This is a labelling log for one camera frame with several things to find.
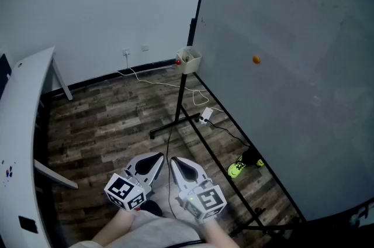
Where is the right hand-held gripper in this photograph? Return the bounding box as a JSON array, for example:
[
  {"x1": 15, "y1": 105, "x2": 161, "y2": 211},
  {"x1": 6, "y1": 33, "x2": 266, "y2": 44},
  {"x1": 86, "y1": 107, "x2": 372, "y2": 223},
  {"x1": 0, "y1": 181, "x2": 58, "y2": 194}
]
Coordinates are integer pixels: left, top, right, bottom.
[{"x1": 170, "y1": 156, "x2": 228, "y2": 224}]

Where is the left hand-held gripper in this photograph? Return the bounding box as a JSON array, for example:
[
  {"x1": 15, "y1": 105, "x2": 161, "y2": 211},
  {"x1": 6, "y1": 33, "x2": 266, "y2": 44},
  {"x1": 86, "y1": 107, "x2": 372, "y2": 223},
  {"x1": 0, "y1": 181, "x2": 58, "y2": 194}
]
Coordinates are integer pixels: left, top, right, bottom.
[{"x1": 104, "y1": 152, "x2": 165, "y2": 212}]

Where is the person's right forearm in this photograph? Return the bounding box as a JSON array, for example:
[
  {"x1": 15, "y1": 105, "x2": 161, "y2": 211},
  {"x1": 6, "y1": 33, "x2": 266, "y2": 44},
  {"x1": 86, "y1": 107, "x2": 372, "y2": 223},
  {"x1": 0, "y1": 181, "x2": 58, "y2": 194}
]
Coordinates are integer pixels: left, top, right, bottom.
[{"x1": 201, "y1": 219, "x2": 240, "y2": 248}]

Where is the person's left forearm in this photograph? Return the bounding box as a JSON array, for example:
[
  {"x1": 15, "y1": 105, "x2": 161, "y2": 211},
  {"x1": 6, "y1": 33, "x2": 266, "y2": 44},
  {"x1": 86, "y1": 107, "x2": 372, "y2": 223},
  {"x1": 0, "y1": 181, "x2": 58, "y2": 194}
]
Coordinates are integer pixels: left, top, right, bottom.
[{"x1": 92, "y1": 207, "x2": 138, "y2": 248}]

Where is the large black-framed whiteboard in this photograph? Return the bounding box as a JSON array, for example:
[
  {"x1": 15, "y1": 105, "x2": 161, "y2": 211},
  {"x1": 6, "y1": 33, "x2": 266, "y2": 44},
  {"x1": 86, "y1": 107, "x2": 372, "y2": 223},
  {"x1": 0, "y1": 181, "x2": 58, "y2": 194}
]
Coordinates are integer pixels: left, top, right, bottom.
[{"x1": 191, "y1": 0, "x2": 374, "y2": 223}]

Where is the person's black trouser leg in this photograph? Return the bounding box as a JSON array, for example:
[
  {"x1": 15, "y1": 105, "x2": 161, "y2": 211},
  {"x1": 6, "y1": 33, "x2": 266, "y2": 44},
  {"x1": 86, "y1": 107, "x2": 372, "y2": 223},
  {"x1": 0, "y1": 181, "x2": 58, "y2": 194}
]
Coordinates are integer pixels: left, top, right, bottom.
[{"x1": 140, "y1": 199, "x2": 163, "y2": 217}]

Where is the person's grey shirt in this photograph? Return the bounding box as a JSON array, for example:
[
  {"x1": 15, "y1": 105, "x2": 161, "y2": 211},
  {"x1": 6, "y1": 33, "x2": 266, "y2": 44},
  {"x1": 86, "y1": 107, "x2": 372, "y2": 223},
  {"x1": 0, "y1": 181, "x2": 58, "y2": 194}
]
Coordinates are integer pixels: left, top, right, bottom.
[{"x1": 68, "y1": 211, "x2": 205, "y2": 248}]

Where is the white power strip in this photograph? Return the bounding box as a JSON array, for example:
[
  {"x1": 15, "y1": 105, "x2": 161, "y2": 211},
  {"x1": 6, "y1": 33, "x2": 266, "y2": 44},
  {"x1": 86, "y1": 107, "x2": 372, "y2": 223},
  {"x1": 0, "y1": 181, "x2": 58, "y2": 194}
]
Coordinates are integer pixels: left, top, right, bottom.
[{"x1": 200, "y1": 107, "x2": 213, "y2": 125}]

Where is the white plastic holder bin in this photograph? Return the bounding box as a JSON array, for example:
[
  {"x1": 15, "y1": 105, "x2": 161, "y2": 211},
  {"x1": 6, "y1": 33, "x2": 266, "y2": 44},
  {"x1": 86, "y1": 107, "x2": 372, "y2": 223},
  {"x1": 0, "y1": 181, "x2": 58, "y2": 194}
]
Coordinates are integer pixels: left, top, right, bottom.
[{"x1": 175, "y1": 46, "x2": 202, "y2": 74}]

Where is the black rectangular desk plate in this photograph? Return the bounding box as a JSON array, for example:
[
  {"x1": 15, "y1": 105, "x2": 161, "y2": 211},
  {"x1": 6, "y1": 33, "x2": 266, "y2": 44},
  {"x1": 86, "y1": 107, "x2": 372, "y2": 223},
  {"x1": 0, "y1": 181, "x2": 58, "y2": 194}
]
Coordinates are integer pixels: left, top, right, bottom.
[{"x1": 18, "y1": 215, "x2": 39, "y2": 235}]

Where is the white desk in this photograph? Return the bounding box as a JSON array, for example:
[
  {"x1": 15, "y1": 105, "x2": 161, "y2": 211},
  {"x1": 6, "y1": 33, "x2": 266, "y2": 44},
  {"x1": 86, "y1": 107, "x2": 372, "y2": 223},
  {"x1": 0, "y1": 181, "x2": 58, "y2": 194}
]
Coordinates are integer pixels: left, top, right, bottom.
[{"x1": 0, "y1": 46, "x2": 79, "y2": 248}]

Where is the black hanging cable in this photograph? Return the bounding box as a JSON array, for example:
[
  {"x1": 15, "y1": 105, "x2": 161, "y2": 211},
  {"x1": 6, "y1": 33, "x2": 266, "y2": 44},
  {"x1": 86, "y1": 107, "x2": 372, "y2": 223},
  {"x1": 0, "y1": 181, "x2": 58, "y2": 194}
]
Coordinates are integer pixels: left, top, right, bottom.
[{"x1": 165, "y1": 126, "x2": 178, "y2": 220}]

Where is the thin black floor cable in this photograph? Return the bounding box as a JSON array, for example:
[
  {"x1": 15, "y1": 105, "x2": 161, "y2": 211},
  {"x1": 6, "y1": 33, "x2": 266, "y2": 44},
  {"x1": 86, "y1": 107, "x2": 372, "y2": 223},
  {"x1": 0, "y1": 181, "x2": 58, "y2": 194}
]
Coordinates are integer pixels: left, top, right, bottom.
[{"x1": 209, "y1": 120, "x2": 251, "y2": 147}]

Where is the black shoulder strap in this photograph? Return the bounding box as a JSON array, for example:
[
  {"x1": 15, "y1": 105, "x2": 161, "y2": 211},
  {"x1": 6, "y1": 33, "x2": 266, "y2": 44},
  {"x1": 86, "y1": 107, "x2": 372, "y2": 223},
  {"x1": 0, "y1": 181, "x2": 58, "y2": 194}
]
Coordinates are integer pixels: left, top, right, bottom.
[{"x1": 163, "y1": 239, "x2": 205, "y2": 248}]

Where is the white power cable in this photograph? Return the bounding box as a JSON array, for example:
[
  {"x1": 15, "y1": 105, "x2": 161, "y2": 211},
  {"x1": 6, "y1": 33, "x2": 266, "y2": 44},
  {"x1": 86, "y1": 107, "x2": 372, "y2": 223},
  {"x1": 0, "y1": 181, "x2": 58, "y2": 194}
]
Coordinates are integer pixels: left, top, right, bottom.
[{"x1": 116, "y1": 53, "x2": 224, "y2": 113}]

